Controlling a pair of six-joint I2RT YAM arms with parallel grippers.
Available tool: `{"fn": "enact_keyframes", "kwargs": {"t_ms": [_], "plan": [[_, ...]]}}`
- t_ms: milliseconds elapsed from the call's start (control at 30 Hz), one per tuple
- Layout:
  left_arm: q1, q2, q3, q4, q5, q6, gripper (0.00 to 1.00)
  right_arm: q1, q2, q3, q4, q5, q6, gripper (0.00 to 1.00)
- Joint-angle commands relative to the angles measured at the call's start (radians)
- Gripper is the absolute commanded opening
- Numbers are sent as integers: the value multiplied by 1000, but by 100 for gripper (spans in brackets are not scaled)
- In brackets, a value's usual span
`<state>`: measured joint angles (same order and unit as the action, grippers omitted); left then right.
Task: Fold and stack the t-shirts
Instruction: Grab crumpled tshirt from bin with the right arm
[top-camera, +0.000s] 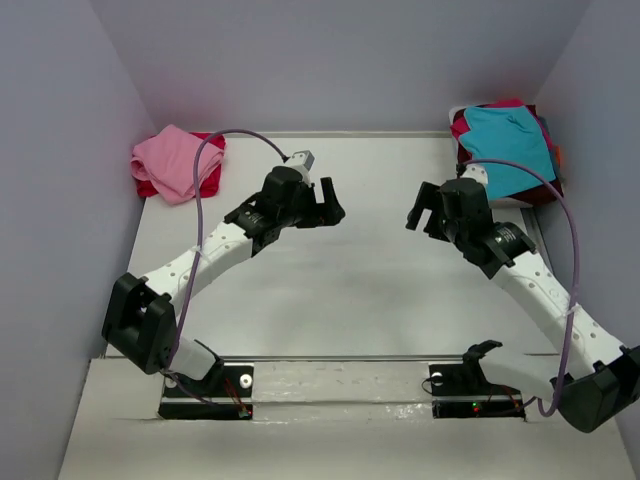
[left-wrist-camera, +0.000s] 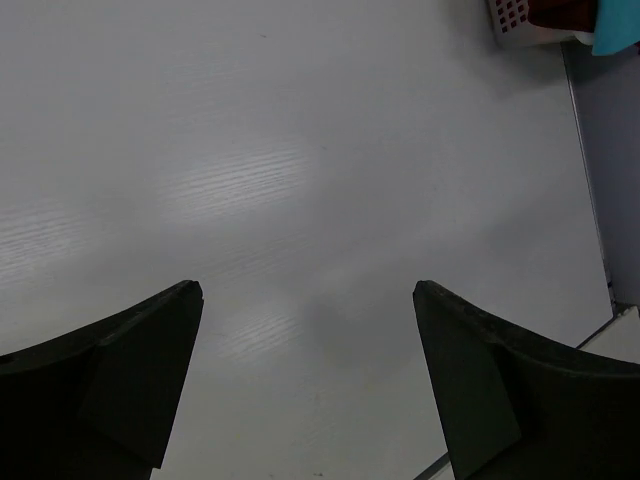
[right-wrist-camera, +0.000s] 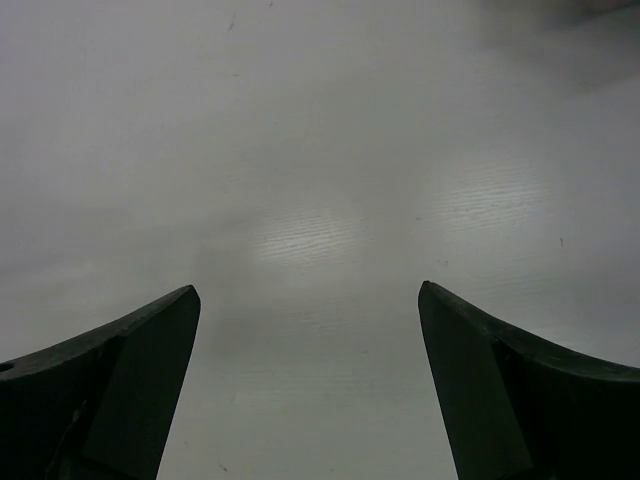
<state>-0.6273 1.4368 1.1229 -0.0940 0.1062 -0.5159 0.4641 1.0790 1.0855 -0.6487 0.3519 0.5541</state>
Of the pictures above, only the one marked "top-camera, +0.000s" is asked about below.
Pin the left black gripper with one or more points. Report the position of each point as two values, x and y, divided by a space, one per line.
314 208

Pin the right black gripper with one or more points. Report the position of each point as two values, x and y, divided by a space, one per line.
432 213

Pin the turquoise t shirt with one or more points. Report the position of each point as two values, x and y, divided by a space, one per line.
511 134

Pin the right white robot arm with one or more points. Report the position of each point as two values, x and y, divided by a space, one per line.
596 377

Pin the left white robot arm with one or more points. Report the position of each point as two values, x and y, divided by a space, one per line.
146 315

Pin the magenta t shirt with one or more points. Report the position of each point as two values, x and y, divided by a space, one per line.
458 124

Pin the dark red t shirt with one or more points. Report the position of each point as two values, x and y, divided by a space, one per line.
538 195

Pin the red folded t shirt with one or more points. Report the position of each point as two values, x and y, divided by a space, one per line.
207 175

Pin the pink folded t shirt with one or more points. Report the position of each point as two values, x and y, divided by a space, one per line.
172 162

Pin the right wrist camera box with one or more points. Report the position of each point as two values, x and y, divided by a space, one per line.
475 172

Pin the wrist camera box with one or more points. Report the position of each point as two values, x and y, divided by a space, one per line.
302 161
475 172

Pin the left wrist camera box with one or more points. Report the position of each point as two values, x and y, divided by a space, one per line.
302 161

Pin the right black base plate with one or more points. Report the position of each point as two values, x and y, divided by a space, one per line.
475 395

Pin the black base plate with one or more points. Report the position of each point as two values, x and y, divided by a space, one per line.
475 395
227 397

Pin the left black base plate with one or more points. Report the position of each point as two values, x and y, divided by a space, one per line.
227 397

